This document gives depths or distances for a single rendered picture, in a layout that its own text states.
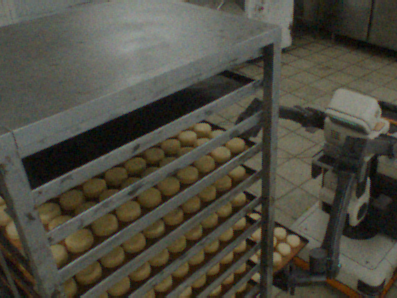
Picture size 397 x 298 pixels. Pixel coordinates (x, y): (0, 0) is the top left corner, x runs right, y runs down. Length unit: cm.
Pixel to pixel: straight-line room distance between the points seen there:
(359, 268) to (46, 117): 210
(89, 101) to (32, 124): 9
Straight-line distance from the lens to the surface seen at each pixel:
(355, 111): 204
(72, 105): 71
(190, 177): 104
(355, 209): 234
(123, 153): 83
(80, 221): 84
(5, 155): 69
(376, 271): 256
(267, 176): 120
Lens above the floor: 212
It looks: 32 degrees down
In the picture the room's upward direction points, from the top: straight up
